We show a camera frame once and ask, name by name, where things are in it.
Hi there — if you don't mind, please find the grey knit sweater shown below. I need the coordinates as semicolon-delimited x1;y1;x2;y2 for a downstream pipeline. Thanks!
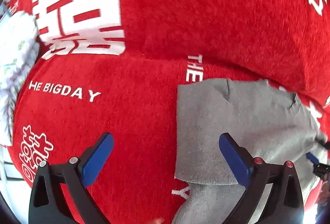
173;79;327;223

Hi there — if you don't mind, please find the red blanket with white characters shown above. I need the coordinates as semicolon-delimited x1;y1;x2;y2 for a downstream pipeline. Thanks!
7;51;330;224

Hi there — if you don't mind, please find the red folded quilt behind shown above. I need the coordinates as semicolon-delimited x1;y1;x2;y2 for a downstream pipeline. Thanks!
9;0;329;109

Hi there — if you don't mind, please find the white floral pillow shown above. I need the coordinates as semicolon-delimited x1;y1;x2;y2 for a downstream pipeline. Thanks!
1;11;40;146

